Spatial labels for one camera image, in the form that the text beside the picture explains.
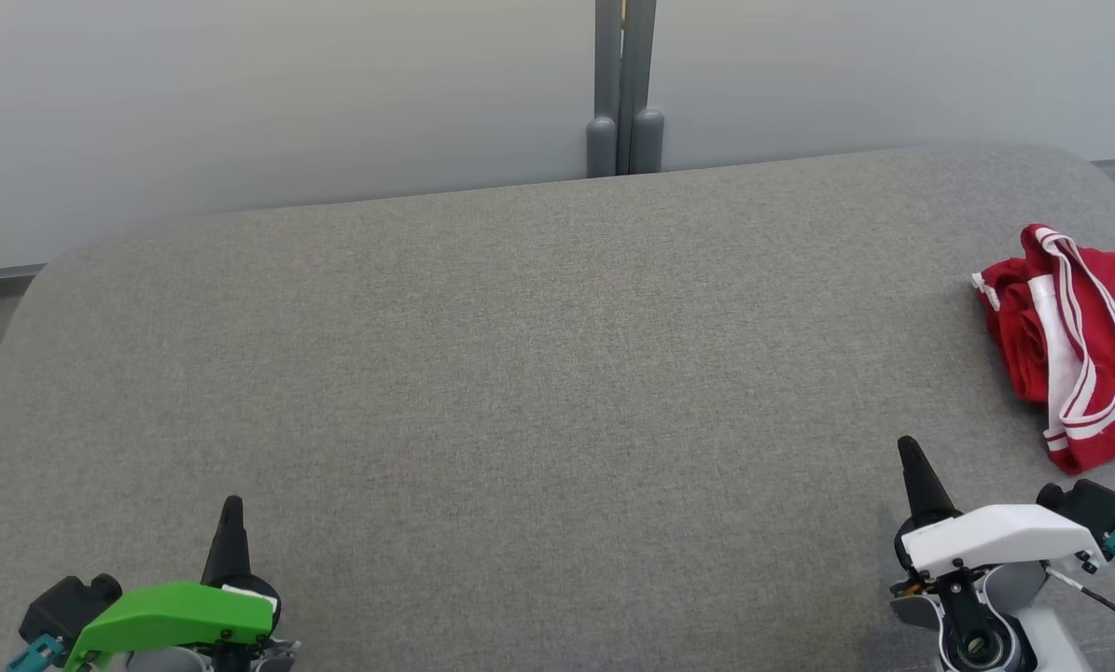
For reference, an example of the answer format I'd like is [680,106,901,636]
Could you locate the grey fabric sofa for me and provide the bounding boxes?
[0,142,1115,672]

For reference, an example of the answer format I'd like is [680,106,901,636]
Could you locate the grey partition post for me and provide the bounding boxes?
[587,0,665,178]

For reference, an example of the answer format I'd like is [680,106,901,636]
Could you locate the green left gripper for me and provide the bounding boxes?
[64,496,283,672]

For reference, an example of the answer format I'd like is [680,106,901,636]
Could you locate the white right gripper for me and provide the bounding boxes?
[896,436,1107,580]

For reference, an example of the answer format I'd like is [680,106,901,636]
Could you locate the black left cable teal plug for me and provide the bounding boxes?
[5,635,65,672]

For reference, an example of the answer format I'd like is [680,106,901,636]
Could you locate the red shorts with white trim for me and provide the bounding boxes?
[972,259,1080,407]

